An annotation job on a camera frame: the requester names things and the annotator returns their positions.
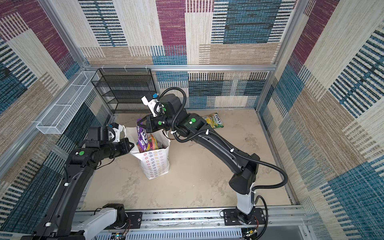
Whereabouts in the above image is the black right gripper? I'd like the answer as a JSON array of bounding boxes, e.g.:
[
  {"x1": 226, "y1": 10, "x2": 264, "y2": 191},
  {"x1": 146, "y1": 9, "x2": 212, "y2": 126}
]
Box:
[{"x1": 136, "y1": 112, "x2": 177, "y2": 134}]

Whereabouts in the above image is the purple snack bag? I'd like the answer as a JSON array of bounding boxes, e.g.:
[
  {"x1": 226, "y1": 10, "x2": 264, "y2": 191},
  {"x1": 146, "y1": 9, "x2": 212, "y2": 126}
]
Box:
[{"x1": 137, "y1": 118, "x2": 149, "y2": 153}]

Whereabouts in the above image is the white printed paper bag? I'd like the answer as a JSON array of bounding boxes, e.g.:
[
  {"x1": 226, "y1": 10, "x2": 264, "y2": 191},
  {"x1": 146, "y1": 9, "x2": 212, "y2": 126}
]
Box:
[{"x1": 126, "y1": 128, "x2": 171, "y2": 180}]

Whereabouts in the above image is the small green Fox's candy bag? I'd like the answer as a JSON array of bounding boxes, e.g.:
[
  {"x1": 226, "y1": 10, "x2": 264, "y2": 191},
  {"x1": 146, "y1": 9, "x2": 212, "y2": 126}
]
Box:
[{"x1": 202, "y1": 113, "x2": 224, "y2": 129}]

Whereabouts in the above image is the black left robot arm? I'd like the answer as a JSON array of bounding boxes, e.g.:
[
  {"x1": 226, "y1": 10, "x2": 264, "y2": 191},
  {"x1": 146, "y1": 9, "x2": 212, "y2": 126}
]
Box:
[{"x1": 21, "y1": 123, "x2": 135, "y2": 240}]

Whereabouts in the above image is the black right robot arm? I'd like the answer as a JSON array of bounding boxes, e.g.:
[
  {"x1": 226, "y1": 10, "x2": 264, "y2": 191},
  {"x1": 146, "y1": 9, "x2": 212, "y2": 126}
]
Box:
[{"x1": 137, "y1": 87, "x2": 288, "y2": 225}]

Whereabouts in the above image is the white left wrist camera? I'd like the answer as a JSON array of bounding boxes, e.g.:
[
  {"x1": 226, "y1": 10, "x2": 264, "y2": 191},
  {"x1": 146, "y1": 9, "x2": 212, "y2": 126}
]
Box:
[{"x1": 108, "y1": 123, "x2": 127, "y2": 143}]

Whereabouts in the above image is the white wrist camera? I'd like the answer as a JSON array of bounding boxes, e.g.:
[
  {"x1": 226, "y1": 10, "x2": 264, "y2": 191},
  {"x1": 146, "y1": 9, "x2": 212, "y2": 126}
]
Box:
[
  {"x1": 108, "y1": 123, "x2": 127, "y2": 143},
  {"x1": 141, "y1": 93, "x2": 163, "y2": 117}
]

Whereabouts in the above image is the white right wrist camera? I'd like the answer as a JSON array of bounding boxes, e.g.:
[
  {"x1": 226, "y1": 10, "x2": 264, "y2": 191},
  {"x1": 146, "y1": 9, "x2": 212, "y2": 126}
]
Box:
[{"x1": 141, "y1": 93, "x2": 163, "y2": 117}]

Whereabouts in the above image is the black wire mesh shelf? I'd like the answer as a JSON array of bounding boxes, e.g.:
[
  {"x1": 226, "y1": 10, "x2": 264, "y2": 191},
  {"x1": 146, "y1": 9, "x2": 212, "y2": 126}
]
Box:
[{"x1": 91, "y1": 68, "x2": 157, "y2": 114}]

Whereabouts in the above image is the white wire mesh basket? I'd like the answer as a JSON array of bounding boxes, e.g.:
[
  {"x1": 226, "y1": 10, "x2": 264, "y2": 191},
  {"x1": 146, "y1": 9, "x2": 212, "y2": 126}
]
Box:
[{"x1": 36, "y1": 71, "x2": 96, "y2": 135}]

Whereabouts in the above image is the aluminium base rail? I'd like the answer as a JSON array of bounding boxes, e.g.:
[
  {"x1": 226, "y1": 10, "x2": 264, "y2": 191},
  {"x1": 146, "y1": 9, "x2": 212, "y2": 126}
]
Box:
[{"x1": 50, "y1": 206, "x2": 313, "y2": 240}]

